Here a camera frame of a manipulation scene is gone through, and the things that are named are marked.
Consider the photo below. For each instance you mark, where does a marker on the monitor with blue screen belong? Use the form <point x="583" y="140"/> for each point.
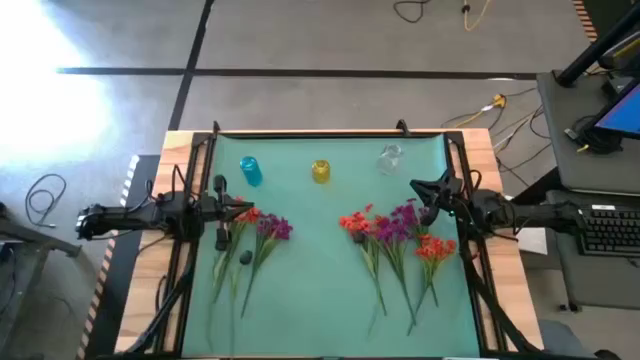
<point x="625" y="115"/>

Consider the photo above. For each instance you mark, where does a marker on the yellow glass vase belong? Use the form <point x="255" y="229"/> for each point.
<point x="321" y="171"/>

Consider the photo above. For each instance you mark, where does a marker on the black mat clamp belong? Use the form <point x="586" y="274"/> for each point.
<point x="402" y="127"/>
<point x="216" y="128"/>

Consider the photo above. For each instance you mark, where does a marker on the black keyboard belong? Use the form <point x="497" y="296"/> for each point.
<point x="610" y="232"/>

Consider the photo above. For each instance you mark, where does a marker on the blue glass vase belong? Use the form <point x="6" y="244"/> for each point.
<point x="251" y="171"/>

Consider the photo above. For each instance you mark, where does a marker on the teal table mat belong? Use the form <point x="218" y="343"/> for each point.
<point x="310" y="300"/>

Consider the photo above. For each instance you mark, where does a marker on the orange black striped strip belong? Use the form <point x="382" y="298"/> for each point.
<point x="586" y="22"/>

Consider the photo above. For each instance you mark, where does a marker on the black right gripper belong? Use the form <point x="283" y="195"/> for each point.
<point x="447" y="195"/>

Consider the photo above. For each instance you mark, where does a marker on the grey desk with monitor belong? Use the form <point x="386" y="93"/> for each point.
<point x="575" y="150"/>

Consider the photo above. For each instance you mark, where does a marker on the black metal table frame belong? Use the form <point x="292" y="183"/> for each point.
<point x="200" y="140"/>

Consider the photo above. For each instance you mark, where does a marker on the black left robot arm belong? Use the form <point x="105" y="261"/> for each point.
<point x="125" y="217"/>

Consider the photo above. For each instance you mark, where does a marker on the grey keyboard desk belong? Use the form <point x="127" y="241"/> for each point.
<point x="600" y="285"/>

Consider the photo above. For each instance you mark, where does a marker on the grey metal stand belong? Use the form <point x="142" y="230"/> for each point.
<point x="30" y="239"/>

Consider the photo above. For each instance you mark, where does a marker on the orange artificial flower bunch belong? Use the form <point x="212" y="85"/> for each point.
<point x="434" y="248"/>
<point x="251" y="216"/>
<point x="352" y="222"/>

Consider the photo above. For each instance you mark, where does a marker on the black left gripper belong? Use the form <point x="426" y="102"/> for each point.
<point x="215" y="210"/>

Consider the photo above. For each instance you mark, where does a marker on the white paper sheet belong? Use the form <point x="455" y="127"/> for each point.
<point x="535" y="242"/>

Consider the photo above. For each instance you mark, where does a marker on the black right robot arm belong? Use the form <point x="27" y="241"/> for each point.
<point x="525" y="215"/>

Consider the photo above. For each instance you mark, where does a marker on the black monitor pole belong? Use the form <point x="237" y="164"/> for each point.
<point x="595" y="50"/>

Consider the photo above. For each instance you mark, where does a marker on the clear glass vase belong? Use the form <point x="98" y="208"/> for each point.
<point x="390" y="160"/>

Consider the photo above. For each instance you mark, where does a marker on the black floor mat striped edge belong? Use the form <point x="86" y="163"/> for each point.
<point x="120" y="280"/>

